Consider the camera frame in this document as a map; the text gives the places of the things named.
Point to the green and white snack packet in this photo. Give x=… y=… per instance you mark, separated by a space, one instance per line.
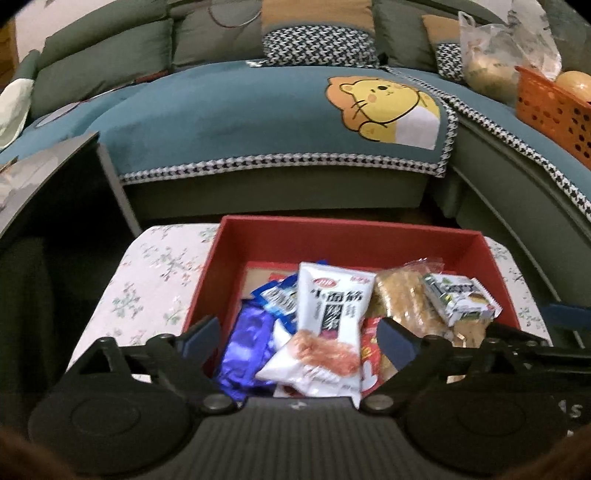
x=461 y=300

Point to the clear plastic bag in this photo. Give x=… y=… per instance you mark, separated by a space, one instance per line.
x=489 y=69

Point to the round yellow pomelo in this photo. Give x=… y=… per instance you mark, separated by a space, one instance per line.
x=575 y=85

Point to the teal lion print sofa cover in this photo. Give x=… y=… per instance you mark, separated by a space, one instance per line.
x=231 y=115

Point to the clear bun packet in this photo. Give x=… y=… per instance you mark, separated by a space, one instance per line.
x=466 y=334

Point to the blue and white snack packet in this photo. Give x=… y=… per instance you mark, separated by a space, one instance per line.
x=277 y=300

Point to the white packet with orange strips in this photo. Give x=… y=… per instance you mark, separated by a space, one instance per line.
x=323 y=314

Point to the red cardboard box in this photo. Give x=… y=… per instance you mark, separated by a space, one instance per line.
x=323 y=244

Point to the teal houndstooth edged sofa cover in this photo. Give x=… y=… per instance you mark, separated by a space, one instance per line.
x=498 y=124

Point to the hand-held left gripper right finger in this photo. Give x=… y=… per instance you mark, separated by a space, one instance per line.
x=395 y=342

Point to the pale green cloth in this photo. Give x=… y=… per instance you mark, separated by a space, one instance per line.
x=11 y=110

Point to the orange plastic basket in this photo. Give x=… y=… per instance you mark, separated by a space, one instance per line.
x=549 y=110

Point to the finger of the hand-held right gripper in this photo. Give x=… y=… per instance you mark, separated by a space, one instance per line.
x=568 y=314
x=554 y=354

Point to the brown houndstooth throw pillow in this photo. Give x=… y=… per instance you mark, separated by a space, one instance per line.
x=318 y=44
x=445 y=60

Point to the dark blue foil snack packet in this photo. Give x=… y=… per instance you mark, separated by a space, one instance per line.
x=244 y=350

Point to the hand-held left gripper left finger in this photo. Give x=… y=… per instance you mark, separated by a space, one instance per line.
x=203 y=336

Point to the dark grey side table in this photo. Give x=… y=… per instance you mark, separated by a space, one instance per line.
x=46 y=175

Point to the clear bag of fried crisps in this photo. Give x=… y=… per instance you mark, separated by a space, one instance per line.
x=401 y=295

